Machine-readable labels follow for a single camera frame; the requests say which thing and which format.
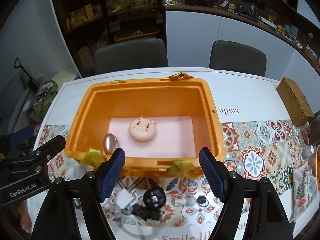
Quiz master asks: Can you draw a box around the small black ring object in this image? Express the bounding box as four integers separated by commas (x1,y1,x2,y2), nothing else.
196,196,209,207

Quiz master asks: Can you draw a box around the white square adapter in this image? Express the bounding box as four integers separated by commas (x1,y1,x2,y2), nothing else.
114,189,135,209

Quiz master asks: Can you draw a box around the black clip object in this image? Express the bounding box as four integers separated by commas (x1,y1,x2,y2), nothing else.
132,204,162,221

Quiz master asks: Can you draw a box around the silver metallic egg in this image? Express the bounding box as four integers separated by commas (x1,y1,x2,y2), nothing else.
103,133,117,155

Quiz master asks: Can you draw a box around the black round gadget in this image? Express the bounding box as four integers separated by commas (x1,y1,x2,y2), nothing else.
143,186,167,209

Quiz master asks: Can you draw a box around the pink round cartoon toy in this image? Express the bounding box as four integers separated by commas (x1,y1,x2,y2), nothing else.
129,116,157,142

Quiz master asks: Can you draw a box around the floral cloth napkin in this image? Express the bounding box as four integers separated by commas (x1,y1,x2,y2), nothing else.
293,163,317,222

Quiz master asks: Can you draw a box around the patterned tile table runner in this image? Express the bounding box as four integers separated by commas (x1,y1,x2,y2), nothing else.
39,119,317,228

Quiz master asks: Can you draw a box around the white cup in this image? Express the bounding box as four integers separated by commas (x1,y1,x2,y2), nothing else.
301,145,315,161

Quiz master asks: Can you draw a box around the camouflage fabric bundle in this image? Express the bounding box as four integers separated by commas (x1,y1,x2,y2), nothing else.
34,80,59,116

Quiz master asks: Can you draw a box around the cork rectangular box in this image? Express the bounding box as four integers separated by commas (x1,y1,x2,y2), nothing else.
276,77,314,126

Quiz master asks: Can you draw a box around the pink foam liner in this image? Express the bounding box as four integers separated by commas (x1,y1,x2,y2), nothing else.
108,116,197,158

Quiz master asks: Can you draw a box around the orange plastic storage crate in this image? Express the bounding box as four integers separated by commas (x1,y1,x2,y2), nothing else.
65,73,226,178

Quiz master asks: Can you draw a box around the right grey dining chair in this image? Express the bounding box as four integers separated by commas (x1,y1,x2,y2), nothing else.
209,40,267,76

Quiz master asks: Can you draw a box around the grey dining chair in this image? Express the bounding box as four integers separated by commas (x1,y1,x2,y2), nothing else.
209,40,267,76
94,38,169,75

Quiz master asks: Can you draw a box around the dark wooden shelf unit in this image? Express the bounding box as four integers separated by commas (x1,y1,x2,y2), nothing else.
52,0,167,77

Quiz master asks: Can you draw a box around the left grey dining chair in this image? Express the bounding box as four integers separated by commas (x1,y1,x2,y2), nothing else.
94,38,169,75

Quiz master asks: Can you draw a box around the black handled trolley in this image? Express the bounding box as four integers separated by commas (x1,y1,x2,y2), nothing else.
14,57,40,94

